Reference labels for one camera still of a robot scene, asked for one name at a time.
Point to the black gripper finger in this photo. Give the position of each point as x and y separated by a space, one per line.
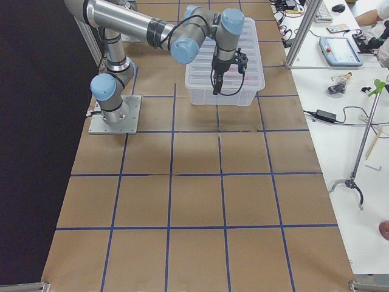
217 81

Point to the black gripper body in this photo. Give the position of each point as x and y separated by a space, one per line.
219 67

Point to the clear plastic box lid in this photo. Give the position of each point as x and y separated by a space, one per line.
197 74

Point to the white keyboard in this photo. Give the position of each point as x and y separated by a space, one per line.
323 15

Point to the teach pendant tablet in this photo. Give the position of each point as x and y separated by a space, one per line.
339 52

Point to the black power adapter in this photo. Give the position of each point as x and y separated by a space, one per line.
326 116

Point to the black computer mouse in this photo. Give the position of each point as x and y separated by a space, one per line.
339 8

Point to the wooden stick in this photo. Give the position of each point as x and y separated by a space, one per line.
370 149

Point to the hex key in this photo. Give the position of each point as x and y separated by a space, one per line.
376 168

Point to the aluminium frame post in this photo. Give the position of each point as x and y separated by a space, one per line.
302 32

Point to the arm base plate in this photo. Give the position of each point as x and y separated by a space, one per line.
121 121

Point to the green handled reacher grabber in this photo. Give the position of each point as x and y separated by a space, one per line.
350 182

